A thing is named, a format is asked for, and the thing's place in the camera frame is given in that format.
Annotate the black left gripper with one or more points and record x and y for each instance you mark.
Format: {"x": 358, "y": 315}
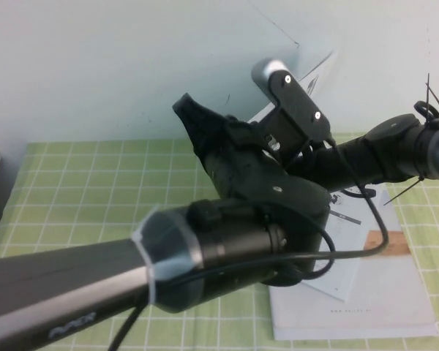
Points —
{"x": 248, "y": 172}

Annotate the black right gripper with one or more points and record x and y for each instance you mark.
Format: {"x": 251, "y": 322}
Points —
{"x": 333, "y": 164}

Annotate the AgileX robot brochure book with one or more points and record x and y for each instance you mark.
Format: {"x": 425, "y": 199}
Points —
{"x": 388, "y": 285}

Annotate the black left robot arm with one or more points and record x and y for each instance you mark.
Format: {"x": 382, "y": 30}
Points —
{"x": 58, "y": 278}

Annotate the black zip tie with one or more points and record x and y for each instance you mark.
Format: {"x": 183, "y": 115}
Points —
{"x": 432, "y": 95}
{"x": 402, "y": 192}

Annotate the green checked tablecloth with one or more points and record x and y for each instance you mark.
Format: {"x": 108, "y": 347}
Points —
{"x": 95, "y": 183}

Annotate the translucent white tape wrap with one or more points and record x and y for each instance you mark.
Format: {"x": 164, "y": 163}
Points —
{"x": 175, "y": 256}

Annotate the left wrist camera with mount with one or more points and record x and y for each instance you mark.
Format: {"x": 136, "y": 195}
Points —
{"x": 300, "y": 98}

